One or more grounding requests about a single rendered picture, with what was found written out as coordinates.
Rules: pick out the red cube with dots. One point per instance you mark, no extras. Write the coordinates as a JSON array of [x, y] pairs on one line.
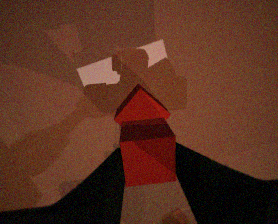
[[148, 152], [140, 105]]

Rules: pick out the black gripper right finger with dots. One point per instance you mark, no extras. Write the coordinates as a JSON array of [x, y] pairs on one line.
[[222, 195]]

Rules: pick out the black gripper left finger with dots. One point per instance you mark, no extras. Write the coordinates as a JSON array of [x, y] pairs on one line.
[[96, 200]]

